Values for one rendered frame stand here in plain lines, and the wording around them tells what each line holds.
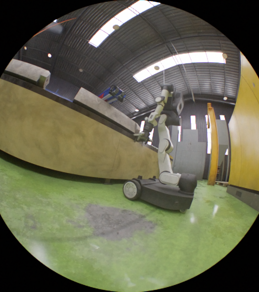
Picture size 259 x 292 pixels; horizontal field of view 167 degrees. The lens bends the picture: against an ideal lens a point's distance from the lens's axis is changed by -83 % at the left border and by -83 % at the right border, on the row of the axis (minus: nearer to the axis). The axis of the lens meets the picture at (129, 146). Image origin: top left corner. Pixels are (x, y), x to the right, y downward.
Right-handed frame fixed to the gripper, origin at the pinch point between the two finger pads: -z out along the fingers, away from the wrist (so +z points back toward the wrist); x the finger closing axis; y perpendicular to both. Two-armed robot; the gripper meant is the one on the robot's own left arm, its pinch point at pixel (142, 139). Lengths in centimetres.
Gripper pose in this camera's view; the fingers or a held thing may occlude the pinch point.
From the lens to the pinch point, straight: 93.6
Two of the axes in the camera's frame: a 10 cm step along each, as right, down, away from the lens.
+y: -5.9, -2.7, -7.6
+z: 4.9, -8.7, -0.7
